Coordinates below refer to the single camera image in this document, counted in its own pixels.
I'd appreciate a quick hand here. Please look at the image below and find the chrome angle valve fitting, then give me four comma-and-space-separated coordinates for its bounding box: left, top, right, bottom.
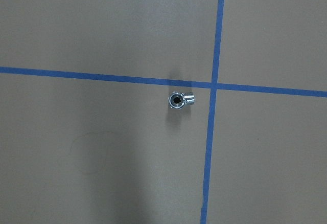
168, 92, 196, 109

